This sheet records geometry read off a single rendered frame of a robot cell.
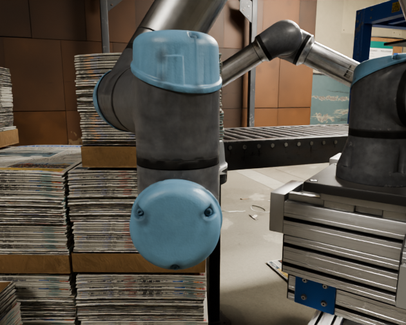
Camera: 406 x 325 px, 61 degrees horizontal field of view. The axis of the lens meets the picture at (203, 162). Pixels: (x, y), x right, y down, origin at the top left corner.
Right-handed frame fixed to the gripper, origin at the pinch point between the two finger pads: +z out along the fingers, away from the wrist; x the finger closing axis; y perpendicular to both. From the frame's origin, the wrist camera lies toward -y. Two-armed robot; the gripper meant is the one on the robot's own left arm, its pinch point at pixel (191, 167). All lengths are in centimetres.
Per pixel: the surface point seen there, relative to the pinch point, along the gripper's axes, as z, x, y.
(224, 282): 108, -13, -85
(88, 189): 8.0, 21.6, -6.3
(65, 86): 349, 160, 23
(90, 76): 8.1, 19.8, 16.3
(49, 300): 7.9, 31.7, -31.7
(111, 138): 7.8, 16.3, 4.1
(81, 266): 7.2, 23.9, -23.2
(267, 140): 82, -28, -6
